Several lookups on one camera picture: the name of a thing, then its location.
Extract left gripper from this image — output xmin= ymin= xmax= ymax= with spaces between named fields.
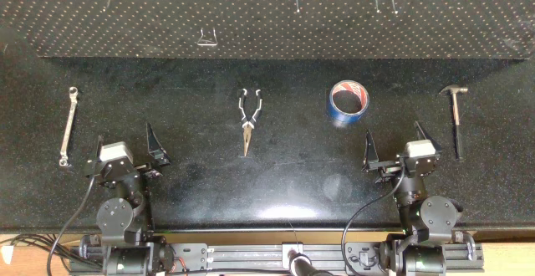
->
xmin=83 ymin=121 xmax=171 ymax=186

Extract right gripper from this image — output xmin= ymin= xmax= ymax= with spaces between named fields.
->
xmin=362 ymin=120 xmax=442 ymax=184

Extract wrench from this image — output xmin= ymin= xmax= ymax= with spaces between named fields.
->
xmin=59 ymin=86 xmax=79 ymax=169

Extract hammer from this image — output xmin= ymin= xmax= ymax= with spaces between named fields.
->
xmin=438 ymin=84 xmax=470 ymax=162

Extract roll of blue tape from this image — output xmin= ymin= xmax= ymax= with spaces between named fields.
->
xmin=326 ymin=79 xmax=371 ymax=125

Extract black and white pliers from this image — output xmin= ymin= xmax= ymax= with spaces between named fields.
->
xmin=237 ymin=88 xmax=264 ymax=158

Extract black pegboard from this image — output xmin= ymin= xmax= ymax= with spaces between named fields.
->
xmin=0 ymin=0 xmax=535 ymax=61

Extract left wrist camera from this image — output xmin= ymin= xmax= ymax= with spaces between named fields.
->
xmin=98 ymin=141 xmax=135 ymax=163

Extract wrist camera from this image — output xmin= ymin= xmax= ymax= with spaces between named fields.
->
xmin=404 ymin=139 xmax=438 ymax=159
xmin=98 ymin=141 xmax=135 ymax=163

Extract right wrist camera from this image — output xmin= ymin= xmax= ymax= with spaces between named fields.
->
xmin=404 ymin=139 xmax=438 ymax=159

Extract black cable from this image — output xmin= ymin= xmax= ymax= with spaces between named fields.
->
xmin=45 ymin=175 xmax=97 ymax=276
xmin=340 ymin=166 xmax=407 ymax=276

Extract bundle of black cables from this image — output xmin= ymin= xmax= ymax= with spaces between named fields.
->
xmin=0 ymin=233 xmax=104 ymax=269

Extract mounting rail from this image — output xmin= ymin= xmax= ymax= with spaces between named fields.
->
xmin=69 ymin=230 xmax=486 ymax=276

